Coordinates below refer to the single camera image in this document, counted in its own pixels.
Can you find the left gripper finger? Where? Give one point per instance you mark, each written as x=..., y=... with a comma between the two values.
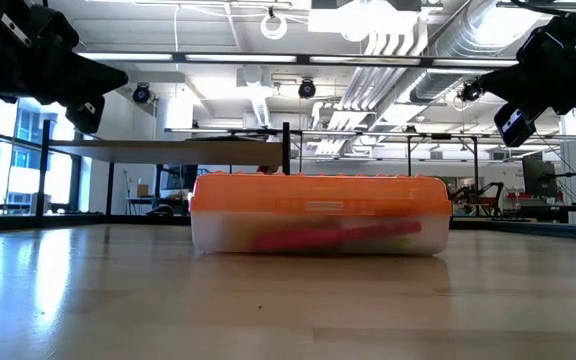
x=98, y=80

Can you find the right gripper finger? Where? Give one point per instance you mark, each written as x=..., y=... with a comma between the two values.
x=510, y=85

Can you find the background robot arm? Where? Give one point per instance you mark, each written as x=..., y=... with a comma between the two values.
x=483, y=192

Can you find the black monitor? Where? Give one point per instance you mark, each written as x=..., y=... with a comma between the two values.
x=538, y=177

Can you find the wooden shelf riser black legs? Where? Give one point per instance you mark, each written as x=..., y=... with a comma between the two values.
x=168, y=151

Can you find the small cardboard box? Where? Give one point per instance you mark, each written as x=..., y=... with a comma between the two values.
x=142, y=190

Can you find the background work desk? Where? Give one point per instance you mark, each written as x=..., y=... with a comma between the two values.
x=543, y=212

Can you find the black calculator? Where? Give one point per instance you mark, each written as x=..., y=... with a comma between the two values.
x=228, y=138

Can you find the long ceiling light bar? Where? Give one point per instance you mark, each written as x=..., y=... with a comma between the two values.
x=243, y=58

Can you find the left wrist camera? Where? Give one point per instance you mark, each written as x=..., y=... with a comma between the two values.
x=85, y=114

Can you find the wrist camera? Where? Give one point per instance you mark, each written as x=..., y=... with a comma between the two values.
x=85, y=114
x=513, y=125

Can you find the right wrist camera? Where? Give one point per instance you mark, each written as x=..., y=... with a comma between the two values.
x=513, y=125

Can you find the black ceiling camera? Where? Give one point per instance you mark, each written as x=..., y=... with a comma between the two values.
x=469, y=92
x=141, y=94
x=307, y=90

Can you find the silver ventilation duct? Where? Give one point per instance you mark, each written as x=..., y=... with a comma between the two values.
x=468, y=40

